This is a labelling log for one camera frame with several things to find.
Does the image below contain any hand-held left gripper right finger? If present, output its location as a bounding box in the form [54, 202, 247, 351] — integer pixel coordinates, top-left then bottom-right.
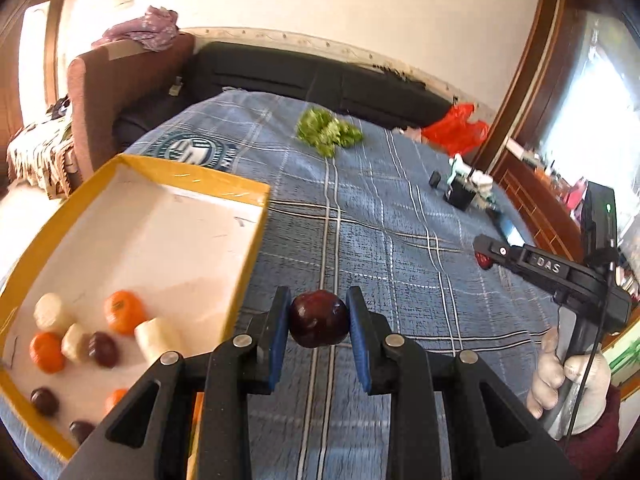
[345, 286, 583, 480]

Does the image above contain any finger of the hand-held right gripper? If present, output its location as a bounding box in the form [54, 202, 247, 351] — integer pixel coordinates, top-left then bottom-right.
[472, 234, 588, 293]

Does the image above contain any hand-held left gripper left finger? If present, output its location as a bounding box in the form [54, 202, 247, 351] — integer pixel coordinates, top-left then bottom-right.
[57, 286, 293, 480]

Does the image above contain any yellow cardboard box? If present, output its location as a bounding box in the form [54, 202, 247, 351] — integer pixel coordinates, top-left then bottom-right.
[0, 154, 272, 463]

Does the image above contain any person's right forearm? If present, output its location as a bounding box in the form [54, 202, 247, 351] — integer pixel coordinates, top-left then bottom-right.
[557, 385, 626, 480]

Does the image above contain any person's right hand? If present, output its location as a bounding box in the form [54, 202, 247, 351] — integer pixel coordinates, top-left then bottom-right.
[525, 327, 612, 436]

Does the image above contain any dark smartphone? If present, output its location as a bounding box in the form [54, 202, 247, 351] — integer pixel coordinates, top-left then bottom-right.
[487, 207, 533, 246]

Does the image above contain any pink container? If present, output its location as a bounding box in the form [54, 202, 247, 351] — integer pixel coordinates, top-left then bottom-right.
[562, 177, 588, 208]

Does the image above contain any wooden sideboard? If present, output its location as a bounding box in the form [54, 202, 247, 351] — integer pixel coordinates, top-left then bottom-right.
[492, 152, 640, 301]

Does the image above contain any white and green bundle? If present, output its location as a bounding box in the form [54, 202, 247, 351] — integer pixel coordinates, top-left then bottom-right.
[447, 156, 498, 208]

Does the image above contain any large black box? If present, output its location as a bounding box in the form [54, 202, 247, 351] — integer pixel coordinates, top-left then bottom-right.
[446, 175, 478, 211]

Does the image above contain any bright window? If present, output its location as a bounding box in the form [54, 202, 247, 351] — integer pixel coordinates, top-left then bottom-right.
[520, 10, 640, 241]

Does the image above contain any red plastic bag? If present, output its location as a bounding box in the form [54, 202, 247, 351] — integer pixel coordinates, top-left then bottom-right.
[421, 103, 491, 157]

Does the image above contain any green lettuce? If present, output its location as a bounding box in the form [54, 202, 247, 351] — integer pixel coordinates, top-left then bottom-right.
[296, 107, 364, 157]

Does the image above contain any black sofa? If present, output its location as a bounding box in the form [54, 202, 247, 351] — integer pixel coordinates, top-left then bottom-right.
[112, 42, 453, 151]

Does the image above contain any brown armchair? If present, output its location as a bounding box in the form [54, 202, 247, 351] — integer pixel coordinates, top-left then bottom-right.
[67, 32, 197, 181]

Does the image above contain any patterned woven throw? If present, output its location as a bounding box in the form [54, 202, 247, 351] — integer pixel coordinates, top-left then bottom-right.
[6, 110, 76, 201]

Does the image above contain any purple cloth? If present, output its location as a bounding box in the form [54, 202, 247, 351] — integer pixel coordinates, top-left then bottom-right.
[91, 6, 180, 52]

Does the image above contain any brown wooden frame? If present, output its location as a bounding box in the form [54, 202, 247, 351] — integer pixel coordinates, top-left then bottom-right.
[480, 0, 601, 171]

